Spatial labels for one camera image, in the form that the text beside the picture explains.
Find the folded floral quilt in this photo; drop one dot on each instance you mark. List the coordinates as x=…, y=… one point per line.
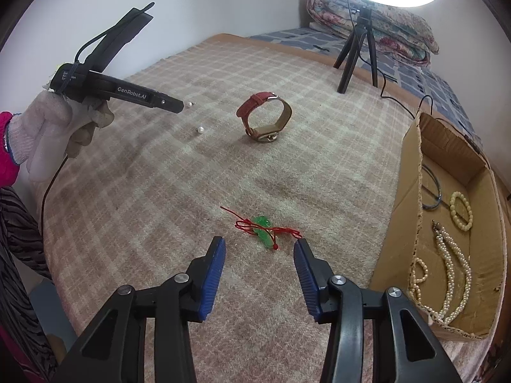
x=405, y=36

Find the black tripod stand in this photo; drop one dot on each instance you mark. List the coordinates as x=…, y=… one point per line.
x=361, y=32

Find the pink plaid blanket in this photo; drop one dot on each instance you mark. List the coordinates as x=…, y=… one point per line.
x=149, y=194

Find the brown cardboard box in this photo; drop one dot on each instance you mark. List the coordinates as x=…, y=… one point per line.
x=410, y=258

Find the zebra striped clothing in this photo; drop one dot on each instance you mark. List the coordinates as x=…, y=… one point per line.
x=25, y=350

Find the left hand white glove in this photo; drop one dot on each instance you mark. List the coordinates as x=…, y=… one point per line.
x=52, y=127

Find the red strap wristwatch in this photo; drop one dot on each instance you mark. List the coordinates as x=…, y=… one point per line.
x=264, y=130

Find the left forearm pink sleeve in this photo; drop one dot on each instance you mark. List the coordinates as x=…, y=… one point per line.
x=8, y=168

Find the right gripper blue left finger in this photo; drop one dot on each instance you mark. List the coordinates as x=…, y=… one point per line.
x=215, y=258

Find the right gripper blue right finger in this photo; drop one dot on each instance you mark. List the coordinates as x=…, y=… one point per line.
x=313, y=274

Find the blue patterned bed sheet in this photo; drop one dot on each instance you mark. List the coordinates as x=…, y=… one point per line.
x=419, y=81

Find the black hoop with lens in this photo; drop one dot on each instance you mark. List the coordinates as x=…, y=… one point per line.
x=436, y=193

